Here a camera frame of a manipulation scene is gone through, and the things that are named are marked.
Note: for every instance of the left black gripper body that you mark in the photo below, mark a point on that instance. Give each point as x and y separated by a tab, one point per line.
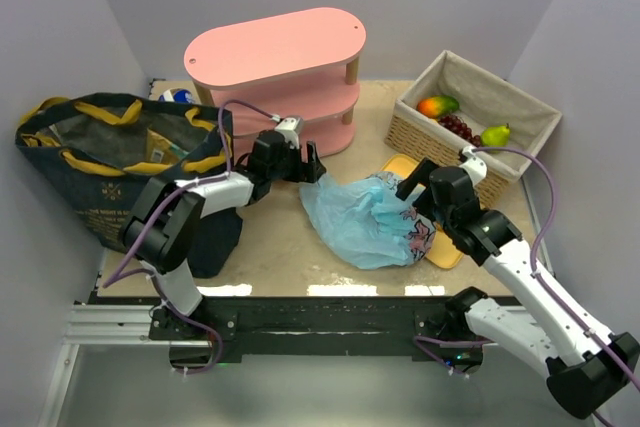
301	167

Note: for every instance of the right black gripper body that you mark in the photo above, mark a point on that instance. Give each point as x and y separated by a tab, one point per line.
422	188

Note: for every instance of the red grapes bunch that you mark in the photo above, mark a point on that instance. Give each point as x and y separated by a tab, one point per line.
457	126

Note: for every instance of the green pear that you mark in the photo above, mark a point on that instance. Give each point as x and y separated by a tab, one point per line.
496	136

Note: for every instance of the blue plastic bag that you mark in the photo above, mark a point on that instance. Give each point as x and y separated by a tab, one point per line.
365	224

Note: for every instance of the mango fruit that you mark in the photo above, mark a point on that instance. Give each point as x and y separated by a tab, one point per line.
436	107

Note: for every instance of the brown kettle chips bag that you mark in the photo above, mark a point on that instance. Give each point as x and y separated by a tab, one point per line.
160	149

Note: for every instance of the dark denim tote bag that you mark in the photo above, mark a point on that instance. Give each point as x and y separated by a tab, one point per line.
91	149

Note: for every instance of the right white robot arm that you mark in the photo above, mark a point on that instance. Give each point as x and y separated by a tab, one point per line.
583	362

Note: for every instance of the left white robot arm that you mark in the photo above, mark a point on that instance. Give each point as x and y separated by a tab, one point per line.
163	223

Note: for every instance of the yellow tray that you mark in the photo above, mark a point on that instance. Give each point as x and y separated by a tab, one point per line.
443	254

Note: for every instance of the wicker basket with liner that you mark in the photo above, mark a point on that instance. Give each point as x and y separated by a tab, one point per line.
485	100

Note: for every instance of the pink three-tier shelf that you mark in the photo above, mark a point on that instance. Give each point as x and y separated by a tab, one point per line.
302	63

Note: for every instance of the blue white can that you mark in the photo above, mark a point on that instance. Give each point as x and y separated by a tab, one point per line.
177	95

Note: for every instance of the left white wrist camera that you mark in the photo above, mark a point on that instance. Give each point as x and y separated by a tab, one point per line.
290	128

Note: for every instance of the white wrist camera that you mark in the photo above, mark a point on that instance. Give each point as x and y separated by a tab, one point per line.
290	128
474	166

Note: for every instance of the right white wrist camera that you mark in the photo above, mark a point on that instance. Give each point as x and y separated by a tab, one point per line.
474	166

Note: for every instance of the black base frame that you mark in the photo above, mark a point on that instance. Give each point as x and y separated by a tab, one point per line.
228	329

